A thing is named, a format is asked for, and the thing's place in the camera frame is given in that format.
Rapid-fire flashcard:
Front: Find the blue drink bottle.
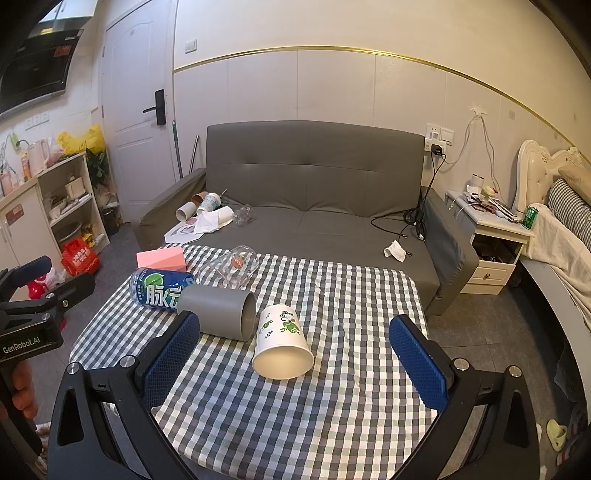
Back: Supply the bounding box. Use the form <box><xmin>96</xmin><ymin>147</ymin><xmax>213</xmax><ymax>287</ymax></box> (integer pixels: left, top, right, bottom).
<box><xmin>129</xmin><ymin>267</ymin><xmax>197</xmax><ymax>314</ymax></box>

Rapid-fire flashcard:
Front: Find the pink box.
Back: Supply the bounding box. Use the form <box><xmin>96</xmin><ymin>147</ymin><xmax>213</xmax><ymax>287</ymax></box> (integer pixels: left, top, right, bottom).
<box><xmin>136</xmin><ymin>246</ymin><xmax>186</xmax><ymax>271</ymax></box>

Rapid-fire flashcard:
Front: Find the red shopping bag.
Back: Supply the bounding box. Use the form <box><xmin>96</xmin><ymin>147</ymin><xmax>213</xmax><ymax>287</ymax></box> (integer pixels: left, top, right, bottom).
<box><xmin>61</xmin><ymin>237</ymin><xmax>101</xmax><ymax>277</ymax></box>

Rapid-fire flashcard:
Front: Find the green potted plant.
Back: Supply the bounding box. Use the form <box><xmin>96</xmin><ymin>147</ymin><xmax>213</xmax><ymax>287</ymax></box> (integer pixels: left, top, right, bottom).
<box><xmin>86</xmin><ymin>148</ymin><xmax>110</xmax><ymax>186</ymax></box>

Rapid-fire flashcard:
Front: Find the white door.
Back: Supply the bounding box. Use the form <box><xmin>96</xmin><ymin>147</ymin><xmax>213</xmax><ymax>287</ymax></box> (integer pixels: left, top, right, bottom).
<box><xmin>99</xmin><ymin>0</ymin><xmax>179</xmax><ymax>227</ymax></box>

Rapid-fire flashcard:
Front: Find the yellow-green slipper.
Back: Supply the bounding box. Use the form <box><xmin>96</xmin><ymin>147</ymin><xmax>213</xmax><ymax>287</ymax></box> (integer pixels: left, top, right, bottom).
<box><xmin>546</xmin><ymin>418</ymin><xmax>568</xmax><ymax>449</ymax></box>

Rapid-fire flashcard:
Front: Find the red plastic bag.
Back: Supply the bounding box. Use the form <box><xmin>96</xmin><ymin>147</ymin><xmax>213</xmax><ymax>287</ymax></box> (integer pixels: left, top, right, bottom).
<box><xmin>27</xmin><ymin>274</ymin><xmax>66</xmax><ymax>302</ymax></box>

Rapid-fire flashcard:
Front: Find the beige kitchen cabinet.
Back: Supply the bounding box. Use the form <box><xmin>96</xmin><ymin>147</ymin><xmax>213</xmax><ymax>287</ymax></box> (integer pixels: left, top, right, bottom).
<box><xmin>0</xmin><ymin>152</ymin><xmax>110</xmax><ymax>278</ymax></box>

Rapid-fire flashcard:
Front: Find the white cup blue print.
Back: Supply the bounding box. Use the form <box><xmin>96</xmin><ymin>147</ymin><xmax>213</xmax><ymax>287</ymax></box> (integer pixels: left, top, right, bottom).
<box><xmin>197</xmin><ymin>192</ymin><xmax>222</xmax><ymax>216</ymax></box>

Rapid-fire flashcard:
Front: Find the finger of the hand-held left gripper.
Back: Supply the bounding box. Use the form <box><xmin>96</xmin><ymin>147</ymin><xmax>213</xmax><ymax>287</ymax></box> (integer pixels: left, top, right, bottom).
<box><xmin>0</xmin><ymin>256</ymin><xmax>53</xmax><ymax>303</ymax></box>
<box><xmin>30</xmin><ymin>273</ymin><xmax>96</xmax><ymax>330</ymax></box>

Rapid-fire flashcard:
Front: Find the person's left hand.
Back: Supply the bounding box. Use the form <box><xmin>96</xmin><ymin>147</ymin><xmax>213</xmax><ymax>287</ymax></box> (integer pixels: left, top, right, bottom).
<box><xmin>11</xmin><ymin>361</ymin><xmax>40</xmax><ymax>419</ymax></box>

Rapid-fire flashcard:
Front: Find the checkered pillow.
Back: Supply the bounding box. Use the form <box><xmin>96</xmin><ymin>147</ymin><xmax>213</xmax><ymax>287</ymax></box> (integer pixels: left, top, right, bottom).
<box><xmin>547</xmin><ymin>178</ymin><xmax>591</xmax><ymax>246</ymax></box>

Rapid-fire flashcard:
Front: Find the black trash bin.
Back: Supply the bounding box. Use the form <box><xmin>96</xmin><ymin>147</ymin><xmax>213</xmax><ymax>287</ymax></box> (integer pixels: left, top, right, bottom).
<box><xmin>100</xmin><ymin>207</ymin><xmax>121</xmax><ymax>236</ymax></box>

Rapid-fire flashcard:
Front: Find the clear glass cup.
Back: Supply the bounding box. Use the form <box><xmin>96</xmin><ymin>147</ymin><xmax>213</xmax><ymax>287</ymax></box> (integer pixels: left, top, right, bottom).
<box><xmin>196</xmin><ymin>244</ymin><xmax>260</xmax><ymax>291</ymax></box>

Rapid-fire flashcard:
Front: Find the black door lock handle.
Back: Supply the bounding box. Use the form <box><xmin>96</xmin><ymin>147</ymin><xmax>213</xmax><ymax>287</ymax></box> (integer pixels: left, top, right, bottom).
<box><xmin>143</xmin><ymin>89</ymin><xmax>167</xmax><ymax>126</ymax></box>

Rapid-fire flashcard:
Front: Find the white paper cup green print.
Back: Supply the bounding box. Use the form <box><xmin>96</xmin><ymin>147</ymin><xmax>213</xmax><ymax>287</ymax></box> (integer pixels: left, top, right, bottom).
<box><xmin>252</xmin><ymin>304</ymin><xmax>315</xmax><ymax>380</ymax></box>

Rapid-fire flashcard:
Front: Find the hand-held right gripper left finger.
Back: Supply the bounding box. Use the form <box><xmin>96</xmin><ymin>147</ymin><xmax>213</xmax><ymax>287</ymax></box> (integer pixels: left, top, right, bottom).
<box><xmin>48</xmin><ymin>310</ymin><xmax>202</xmax><ymax>480</ymax></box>

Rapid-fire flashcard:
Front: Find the yellow plastic bag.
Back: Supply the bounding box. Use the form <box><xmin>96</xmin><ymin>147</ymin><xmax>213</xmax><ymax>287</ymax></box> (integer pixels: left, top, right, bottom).
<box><xmin>56</xmin><ymin>123</ymin><xmax>106</xmax><ymax>156</ymax></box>

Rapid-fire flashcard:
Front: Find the wall socket with charger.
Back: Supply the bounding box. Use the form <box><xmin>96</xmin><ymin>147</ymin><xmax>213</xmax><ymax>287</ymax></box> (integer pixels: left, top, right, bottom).
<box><xmin>424</xmin><ymin>123</ymin><xmax>456</xmax><ymax>158</ymax></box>

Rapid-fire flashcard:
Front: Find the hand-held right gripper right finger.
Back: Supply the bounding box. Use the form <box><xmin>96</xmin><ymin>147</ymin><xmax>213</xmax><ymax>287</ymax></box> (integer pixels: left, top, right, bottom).
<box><xmin>388</xmin><ymin>315</ymin><xmax>541</xmax><ymax>480</ymax></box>

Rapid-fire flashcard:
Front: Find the grey plastic cup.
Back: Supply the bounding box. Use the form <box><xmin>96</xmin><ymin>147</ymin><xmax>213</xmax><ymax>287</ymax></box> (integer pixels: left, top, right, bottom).
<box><xmin>177</xmin><ymin>284</ymin><xmax>258</xmax><ymax>343</ymax></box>

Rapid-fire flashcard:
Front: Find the crumpled white tissue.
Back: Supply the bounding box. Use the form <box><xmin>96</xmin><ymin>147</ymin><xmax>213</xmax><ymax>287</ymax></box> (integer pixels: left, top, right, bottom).
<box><xmin>383</xmin><ymin>240</ymin><xmax>408</xmax><ymax>263</ymax></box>

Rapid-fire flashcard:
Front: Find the pink electric kettle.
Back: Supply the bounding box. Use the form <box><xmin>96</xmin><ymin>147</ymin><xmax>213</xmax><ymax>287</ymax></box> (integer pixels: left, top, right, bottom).
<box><xmin>27</xmin><ymin>138</ymin><xmax>52</xmax><ymax>177</ymax></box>

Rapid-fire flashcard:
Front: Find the mop handle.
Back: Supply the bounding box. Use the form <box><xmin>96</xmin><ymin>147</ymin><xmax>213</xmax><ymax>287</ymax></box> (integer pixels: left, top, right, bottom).
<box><xmin>171</xmin><ymin>120</ymin><xmax>184</xmax><ymax>180</ymax></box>

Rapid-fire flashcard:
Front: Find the black cable bundle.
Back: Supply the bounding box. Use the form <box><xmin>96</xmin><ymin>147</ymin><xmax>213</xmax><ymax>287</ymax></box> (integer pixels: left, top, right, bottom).
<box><xmin>370</xmin><ymin>152</ymin><xmax>448</xmax><ymax>241</ymax></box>

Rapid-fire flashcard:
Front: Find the white blanket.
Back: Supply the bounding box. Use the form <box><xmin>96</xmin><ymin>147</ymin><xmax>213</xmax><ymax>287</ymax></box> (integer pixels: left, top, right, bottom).
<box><xmin>526</xmin><ymin>203</ymin><xmax>591</xmax><ymax>334</ymax></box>

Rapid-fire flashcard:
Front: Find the cream bed headboard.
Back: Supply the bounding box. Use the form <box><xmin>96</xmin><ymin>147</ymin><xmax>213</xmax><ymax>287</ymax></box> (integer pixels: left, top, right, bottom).
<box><xmin>512</xmin><ymin>139</ymin><xmax>591</xmax><ymax>214</ymax></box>

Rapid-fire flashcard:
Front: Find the black range hood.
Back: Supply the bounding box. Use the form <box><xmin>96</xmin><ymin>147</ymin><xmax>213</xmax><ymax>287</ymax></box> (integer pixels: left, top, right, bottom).
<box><xmin>0</xmin><ymin>0</ymin><xmax>93</xmax><ymax>117</ymax></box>

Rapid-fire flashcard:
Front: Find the white nightstand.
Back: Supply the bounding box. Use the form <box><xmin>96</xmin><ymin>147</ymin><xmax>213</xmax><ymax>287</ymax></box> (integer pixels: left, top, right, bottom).
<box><xmin>445</xmin><ymin>189</ymin><xmax>536</xmax><ymax>296</ymax></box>

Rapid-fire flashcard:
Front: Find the grey sofa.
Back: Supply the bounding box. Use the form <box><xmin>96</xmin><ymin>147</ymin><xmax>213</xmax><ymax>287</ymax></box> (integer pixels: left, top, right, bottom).
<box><xmin>133</xmin><ymin>120</ymin><xmax>480</xmax><ymax>317</ymax></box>

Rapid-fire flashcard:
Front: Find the checkered tablecloth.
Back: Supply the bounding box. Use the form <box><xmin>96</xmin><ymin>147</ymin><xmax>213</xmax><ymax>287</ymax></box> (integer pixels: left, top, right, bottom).
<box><xmin>69</xmin><ymin>244</ymin><xmax>437</xmax><ymax>480</ymax></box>

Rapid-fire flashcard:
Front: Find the beige pillow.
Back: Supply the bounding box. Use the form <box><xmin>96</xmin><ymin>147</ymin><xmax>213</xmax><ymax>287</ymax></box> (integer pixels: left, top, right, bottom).
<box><xmin>557</xmin><ymin>163</ymin><xmax>591</xmax><ymax>205</ymax></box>

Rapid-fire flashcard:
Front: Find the white wall cable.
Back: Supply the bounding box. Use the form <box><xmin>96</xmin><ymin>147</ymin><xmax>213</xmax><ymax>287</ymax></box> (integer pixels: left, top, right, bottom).
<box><xmin>442</xmin><ymin>105</ymin><xmax>509</xmax><ymax>206</ymax></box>

